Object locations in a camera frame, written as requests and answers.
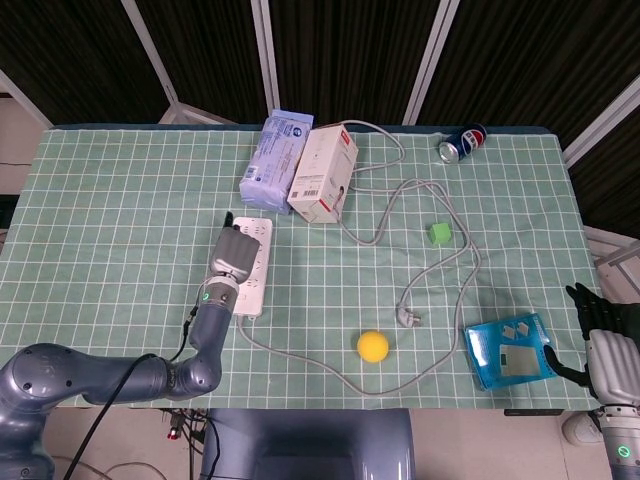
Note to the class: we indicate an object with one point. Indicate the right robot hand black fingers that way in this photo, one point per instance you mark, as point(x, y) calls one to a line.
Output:
point(615, 365)

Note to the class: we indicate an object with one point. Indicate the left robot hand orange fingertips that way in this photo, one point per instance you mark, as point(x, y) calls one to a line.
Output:
point(234, 255)

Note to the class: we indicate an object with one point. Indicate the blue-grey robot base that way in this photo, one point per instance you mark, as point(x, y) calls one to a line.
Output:
point(307, 445)

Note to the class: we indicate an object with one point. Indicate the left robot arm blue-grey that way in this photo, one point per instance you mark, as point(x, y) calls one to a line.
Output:
point(60, 375)

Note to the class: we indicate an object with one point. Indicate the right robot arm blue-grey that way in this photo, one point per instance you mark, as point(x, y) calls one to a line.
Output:
point(622, 447)

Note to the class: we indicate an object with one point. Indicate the white power strip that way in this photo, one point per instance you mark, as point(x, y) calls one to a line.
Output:
point(252, 300)

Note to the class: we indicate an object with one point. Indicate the light blue tissue pack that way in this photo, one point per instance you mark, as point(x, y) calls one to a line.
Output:
point(272, 160)

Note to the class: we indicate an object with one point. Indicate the blue retail package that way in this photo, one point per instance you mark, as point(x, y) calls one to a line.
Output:
point(510, 355)

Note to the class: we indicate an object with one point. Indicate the white cardboard box red trim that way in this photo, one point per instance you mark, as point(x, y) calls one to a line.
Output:
point(322, 172)

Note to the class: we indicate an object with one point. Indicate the green checkered tablecloth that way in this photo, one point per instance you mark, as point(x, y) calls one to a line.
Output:
point(125, 200)

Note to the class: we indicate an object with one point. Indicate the yellow ball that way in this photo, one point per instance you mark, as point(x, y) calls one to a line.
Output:
point(373, 346)

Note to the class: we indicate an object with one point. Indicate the dark folding screen panel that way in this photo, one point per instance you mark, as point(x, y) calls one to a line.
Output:
point(350, 55)
point(210, 55)
point(75, 55)
point(525, 65)

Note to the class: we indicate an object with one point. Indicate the green cube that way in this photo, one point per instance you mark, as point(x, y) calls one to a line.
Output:
point(440, 234)

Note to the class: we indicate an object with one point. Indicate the blue Pepsi can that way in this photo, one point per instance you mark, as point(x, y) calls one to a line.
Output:
point(467, 141)

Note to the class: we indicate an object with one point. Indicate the metal frame stand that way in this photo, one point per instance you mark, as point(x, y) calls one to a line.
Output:
point(617, 255)

